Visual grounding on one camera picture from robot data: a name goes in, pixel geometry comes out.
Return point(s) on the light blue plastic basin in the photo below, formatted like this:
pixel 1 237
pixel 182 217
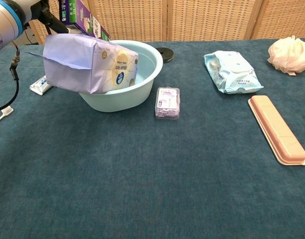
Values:
pixel 142 89

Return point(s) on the clear purple floss pick box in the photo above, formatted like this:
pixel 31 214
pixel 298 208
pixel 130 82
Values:
pixel 167 102

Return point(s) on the pink bath loofah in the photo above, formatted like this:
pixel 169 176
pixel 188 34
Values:
pixel 289 54

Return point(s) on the purple toothpaste box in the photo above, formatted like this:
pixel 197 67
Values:
pixel 87 22

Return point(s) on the large lavender tissue pack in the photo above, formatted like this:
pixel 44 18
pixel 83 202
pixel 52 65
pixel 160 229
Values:
pixel 72 64

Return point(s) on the white blue toothpaste tube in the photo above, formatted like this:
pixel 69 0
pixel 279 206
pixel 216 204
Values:
pixel 40 85

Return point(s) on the blue wet wipes pack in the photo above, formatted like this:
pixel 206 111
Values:
pixel 232 72

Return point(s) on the woven wooden folding screen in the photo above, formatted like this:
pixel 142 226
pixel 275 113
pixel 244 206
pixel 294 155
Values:
pixel 192 20

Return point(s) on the teal table cloth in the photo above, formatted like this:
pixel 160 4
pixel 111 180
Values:
pixel 167 199

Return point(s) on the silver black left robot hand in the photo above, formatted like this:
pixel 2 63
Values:
pixel 49 15

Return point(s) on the black round disc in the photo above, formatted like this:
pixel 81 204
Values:
pixel 167 53

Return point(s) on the pink toothbrush case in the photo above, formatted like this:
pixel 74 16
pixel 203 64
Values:
pixel 276 129

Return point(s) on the white toothbrush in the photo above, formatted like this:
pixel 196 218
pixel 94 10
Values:
pixel 6 110

